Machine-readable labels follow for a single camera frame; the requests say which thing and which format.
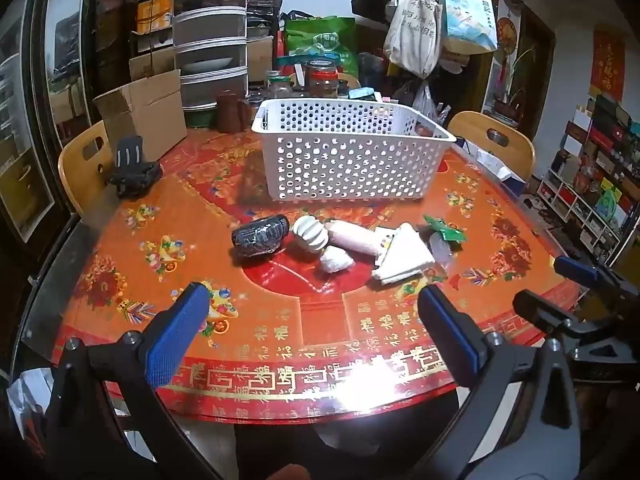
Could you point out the brown cardboard box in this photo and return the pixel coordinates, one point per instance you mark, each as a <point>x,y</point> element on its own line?
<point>261,60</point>

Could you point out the open cardboard box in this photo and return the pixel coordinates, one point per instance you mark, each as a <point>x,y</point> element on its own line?
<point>145,115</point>

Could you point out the white plate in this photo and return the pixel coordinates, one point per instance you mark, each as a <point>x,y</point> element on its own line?
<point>207,64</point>

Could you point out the red wall scroll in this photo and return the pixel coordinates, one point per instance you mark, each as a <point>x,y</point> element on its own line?
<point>607,65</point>

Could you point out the light blue packet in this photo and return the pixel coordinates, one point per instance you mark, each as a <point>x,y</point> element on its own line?
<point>362,93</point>

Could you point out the pale pink soft roll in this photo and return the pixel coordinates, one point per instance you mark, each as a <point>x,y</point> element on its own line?
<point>355,240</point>

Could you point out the small white soft pouch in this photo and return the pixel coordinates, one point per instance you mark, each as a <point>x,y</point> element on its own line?
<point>336,261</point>

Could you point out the clear hanging plastic bag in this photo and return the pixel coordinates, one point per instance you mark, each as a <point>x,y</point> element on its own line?
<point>425,105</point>

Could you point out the group of glass jars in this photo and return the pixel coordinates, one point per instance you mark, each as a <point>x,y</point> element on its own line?
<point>322,85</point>

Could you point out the brown plastic mug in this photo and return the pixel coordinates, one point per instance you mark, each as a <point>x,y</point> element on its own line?
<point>227,112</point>

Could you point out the yellow box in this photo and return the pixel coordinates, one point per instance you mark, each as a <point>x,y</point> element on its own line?
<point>155,12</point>

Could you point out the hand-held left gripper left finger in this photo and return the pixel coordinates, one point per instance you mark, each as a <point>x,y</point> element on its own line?
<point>177,332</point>

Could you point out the white ribbed soft toy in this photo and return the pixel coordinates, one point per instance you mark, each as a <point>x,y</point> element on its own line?
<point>310,232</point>

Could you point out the white perforated plastic basket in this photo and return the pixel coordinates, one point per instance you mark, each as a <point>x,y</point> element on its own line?
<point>350,132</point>

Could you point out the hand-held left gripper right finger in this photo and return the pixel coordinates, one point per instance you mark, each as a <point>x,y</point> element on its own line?
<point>447,332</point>

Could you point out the green foil packet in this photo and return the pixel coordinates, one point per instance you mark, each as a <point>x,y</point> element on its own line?
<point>445,230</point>

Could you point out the grey tiered food cover rack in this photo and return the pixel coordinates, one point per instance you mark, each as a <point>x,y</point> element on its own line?
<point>210,25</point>

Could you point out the blue printed paper bag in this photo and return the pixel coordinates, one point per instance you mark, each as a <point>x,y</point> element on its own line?
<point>470,20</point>

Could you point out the green shopping bag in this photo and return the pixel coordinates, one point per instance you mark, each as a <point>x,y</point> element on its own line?
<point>325,45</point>

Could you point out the clear plastic bag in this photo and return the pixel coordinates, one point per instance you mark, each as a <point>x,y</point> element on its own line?
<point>425,105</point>
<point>441,252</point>

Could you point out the shelf of boxes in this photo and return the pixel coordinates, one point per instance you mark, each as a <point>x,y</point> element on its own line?
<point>595,175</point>

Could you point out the red printed tablecloth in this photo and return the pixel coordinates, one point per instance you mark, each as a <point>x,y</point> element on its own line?
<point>200,240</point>

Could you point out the black plastic mount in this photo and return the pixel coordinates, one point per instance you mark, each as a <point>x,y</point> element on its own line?
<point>132,175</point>

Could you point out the dark glass door cabinet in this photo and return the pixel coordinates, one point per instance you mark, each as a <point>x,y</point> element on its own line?
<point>30,110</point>

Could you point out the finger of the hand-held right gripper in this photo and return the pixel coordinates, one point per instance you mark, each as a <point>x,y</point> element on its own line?
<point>575,267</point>
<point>537,307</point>

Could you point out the green woven tray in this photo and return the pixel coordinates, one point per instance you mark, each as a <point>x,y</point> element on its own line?
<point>200,117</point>

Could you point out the white cloth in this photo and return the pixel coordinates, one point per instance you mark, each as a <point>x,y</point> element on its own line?
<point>405,255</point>

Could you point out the beige canvas tote bag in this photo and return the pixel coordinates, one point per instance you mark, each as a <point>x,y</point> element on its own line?
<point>412,30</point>

